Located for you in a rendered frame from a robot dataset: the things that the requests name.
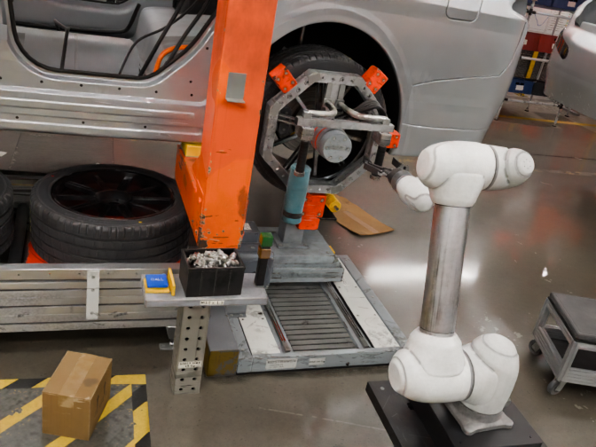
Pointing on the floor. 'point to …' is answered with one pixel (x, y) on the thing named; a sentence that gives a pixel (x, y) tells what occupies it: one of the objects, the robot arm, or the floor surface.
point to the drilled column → (189, 348)
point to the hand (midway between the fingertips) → (379, 160)
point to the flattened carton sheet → (358, 219)
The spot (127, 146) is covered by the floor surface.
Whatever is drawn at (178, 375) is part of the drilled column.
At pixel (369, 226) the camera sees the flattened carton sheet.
